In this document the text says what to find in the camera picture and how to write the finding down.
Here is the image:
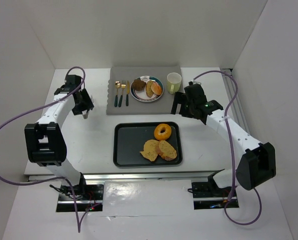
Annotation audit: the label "metal food tongs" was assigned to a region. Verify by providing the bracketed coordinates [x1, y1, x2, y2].
[82, 95, 94, 120]

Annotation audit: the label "small orange bun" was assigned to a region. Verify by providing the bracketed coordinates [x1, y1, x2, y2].
[151, 82, 163, 96]

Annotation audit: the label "dark brown bread piece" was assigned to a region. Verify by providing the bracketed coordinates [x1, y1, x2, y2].
[131, 78, 147, 91]

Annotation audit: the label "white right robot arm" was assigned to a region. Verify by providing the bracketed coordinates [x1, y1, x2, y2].
[171, 84, 276, 191]

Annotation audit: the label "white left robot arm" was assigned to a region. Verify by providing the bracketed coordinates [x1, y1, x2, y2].
[24, 74, 94, 200]

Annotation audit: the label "crusted seeded bread slice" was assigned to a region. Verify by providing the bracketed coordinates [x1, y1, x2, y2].
[156, 140, 178, 161]

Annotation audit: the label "large seeded bread slice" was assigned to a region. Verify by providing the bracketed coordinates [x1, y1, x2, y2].
[140, 139, 159, 162]

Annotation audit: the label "pale green mug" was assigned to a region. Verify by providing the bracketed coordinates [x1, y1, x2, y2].
[167, 72, 182, 94]

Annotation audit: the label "orange glazed donut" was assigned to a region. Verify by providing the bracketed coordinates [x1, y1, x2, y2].
[154, 123, 172, 141]

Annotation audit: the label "white plate with teal rim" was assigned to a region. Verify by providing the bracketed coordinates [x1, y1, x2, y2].
[130, 75, 164, 103]

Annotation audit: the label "black baking tray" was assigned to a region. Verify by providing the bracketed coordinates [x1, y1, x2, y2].
[113, 121, 183, 168]

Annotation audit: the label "gold spoon green handle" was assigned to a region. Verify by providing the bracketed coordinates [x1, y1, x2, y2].
[114, 81, 121, 107]

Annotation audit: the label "gold fork green handle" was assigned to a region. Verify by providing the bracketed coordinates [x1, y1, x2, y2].
[118, 80, 127, 107]

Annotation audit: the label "aluminium rail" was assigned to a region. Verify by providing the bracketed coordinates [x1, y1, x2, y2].
[26, 171, 225, 181]

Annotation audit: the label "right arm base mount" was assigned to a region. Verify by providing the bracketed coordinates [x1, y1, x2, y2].
[187, 182, 231, 210]

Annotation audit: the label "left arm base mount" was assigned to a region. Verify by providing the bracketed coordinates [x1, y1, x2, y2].
[49, 183, 104, 213]

